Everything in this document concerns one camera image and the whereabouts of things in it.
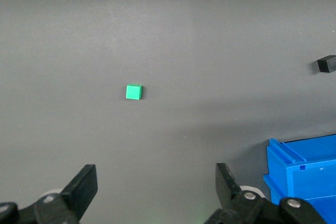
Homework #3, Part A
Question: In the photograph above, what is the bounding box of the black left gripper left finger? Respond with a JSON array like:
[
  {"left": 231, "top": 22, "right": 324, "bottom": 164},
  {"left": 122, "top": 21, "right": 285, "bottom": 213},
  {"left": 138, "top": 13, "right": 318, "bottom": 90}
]
[{"left": 0, "top": 164, "right": 98, "bottom": 224}]

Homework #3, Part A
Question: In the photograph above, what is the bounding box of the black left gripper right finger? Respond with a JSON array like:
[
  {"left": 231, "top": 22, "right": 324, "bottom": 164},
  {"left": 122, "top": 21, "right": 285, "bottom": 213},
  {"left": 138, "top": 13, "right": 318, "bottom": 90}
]
[{"left": 203, "top": 163, "right": 328, "bottom": 224}]

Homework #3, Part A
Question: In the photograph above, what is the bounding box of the small green cube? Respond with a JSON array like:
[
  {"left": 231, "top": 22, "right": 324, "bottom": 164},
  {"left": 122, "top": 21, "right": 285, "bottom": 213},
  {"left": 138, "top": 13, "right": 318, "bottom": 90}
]
[{"left": 125, "top": 84, "right": 143, "bottom": 101}]

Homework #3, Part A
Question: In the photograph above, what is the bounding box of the small black cube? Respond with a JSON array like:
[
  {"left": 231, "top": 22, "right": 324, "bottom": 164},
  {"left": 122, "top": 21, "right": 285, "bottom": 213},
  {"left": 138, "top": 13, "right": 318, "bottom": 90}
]
[{"left": 316, "top": 55, "right": 336, "bottom": 73}]

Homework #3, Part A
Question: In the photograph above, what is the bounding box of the blue plastic storage bin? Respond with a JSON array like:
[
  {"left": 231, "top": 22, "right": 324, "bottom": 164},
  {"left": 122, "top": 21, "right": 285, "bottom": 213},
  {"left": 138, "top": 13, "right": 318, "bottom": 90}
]
[{"left": 262, "top": 134, "right": 336, "bottom": 224}]

